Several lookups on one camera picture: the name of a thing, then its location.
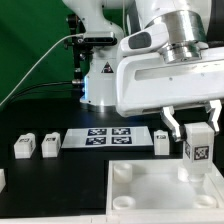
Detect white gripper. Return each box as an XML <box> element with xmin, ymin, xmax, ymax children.
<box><xmin>116</xmin><ymin>47</ymin><xmax>224</xmax><ymax>142</ymax></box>

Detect white square table top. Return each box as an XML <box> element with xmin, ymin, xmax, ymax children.
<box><xmin>106</xmin><ymin>159</ymin><xmax>224</xmax><ymax>214</ymax></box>

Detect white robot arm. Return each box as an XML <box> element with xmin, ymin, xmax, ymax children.
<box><xmin>63</xmin><ymin>0</ymin><xmax>224</xmax><ymax>141</ymax></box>

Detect white board with tags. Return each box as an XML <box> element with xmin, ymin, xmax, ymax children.
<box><xmin>62</xmin><ymin>126</ymin><xmax>153</xmax><ymax>149</ymax></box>

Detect white block left edge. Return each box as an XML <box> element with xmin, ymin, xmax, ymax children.
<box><xmin>0</xmin><ymin>169</ymin><xmax>6</xmax><ymax>193</ymax></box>

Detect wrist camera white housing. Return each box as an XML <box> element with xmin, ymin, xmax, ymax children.
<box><xmin>117</xmin><ymin>24</ymin><xmax>169</xmax><ymax>58</ymax></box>

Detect grey camera on base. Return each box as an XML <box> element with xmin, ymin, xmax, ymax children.
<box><xmin>83</xmin><ymin>32</ymin><xmax>117</xmax><ymax>46</ymax></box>

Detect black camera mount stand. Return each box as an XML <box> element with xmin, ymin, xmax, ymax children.
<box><xmin>64</xmin><ymin>14</ymin><xmax>93</xmax><ymax>100</ymax></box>

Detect white cable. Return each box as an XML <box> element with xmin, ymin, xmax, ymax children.
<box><xmin>0</xmin><ymin>33</ymin><xmax>84</xmax><ymax>108</ymax></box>

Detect black cables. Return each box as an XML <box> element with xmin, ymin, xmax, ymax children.
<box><xmin>0</xmin><ymin>79</ymin><xmax>84</xmax><ymax>109</ymax></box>

